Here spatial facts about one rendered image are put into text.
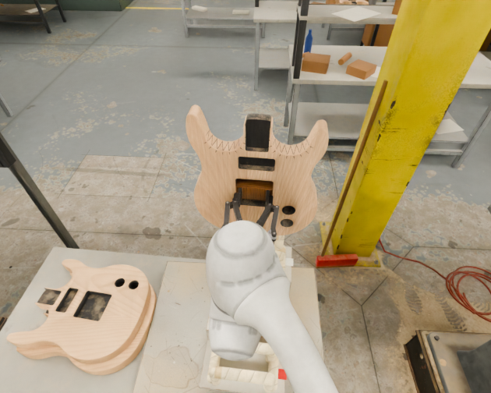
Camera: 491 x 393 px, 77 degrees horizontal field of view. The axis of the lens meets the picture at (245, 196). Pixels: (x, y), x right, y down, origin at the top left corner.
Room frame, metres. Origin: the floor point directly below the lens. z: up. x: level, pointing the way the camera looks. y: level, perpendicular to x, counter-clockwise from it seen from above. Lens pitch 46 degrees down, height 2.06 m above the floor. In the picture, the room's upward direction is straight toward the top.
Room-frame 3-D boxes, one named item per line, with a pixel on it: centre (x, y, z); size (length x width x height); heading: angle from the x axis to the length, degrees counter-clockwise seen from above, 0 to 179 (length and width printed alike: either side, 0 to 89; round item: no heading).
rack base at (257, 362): (0.29, 0.01, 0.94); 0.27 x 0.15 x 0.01; 84
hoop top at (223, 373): (0.25, 0.01, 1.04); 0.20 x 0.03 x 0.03; 83
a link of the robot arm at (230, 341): (0.25, 0.02, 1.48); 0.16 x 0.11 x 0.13; 173
